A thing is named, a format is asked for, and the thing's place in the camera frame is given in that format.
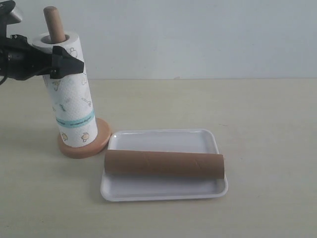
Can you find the white plastic tray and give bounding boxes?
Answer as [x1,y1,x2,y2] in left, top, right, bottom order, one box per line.
[100,129,228,202]

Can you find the brown cardboard tube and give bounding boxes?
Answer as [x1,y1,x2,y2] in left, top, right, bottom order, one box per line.
[104,150,225,179]

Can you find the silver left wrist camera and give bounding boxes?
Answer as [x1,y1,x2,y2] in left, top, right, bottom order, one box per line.
[0,0,23,25]

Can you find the printed paper towel roll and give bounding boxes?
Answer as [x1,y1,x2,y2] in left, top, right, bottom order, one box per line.
[33,32,98,148]

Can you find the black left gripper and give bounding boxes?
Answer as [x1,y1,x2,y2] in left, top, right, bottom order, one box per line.
[0,24,84,81]

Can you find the wooden paper towel holder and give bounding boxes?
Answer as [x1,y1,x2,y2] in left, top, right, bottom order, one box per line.
[43,6,111,158]

